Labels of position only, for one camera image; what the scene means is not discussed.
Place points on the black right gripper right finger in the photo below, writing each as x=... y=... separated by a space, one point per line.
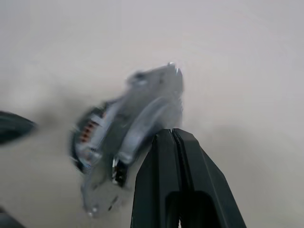
x=213 y=194

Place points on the silver motor lid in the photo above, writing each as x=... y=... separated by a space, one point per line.
x=152 y=95

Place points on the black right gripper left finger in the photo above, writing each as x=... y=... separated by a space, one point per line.
x=154 y=185

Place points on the silver motor housing copper windings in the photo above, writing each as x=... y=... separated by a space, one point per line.
x=86 y=133

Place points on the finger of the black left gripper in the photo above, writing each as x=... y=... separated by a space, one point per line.
x=14 y=128

